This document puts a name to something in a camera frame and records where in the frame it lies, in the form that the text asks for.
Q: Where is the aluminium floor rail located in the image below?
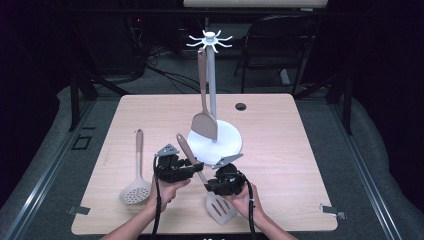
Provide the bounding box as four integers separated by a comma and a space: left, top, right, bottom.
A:
3, 99, 98, 240
328, 99, 404, 240

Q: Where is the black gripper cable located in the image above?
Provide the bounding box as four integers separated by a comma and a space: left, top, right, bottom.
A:
244, 175, 258, 240
151, 155, 163, 240

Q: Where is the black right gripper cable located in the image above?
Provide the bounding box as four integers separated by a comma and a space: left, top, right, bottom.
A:
244, 175, 258, 240

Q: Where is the person's left hand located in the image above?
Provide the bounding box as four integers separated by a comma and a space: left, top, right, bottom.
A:
146, 178, 192, 214

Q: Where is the person's right hand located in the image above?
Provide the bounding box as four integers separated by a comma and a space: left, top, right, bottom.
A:
223, 183, 268, 224

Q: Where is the beige slotted spatula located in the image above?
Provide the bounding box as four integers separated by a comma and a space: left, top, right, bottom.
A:
175, 133, 238, 227

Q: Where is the beige solid spatula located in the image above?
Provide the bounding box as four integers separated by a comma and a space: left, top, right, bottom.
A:
190, 47, 219, 141

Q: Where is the black folding chair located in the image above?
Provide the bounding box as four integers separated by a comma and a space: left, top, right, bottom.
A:
234, 14, 321, 96

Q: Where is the grey metal table bracket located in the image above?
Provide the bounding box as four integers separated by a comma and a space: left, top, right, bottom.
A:
67, 205, 91, 216
319, 203, 348, 221

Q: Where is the beige perforated skimmer spoon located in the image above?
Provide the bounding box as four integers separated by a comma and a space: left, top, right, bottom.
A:
118, 128, 153, 205

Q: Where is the white utensil hook stand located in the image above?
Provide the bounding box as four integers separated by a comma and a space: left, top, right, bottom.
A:
185, 29, 243, 166

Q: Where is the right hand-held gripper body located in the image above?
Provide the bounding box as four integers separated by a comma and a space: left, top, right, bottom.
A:
212, 153, 248, 197

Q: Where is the white table leg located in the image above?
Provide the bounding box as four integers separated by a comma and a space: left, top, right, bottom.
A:
279, 68, 292, 86

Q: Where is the black metal frame stand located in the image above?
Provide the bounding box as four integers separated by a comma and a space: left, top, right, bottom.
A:
293, 69, 354, 136
68, 66, 131, 133

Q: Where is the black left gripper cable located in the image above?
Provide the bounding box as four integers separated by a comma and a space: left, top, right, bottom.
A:
151, 155, 163, 240

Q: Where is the dark equipment with red light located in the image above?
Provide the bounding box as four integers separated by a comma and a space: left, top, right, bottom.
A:
128, 16, 148, 44

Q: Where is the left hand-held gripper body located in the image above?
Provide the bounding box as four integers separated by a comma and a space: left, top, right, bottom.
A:
153, 143, 194, 184

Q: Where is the black floor cable bundle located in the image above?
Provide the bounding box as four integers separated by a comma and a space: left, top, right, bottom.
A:
146, 46, 208, 94

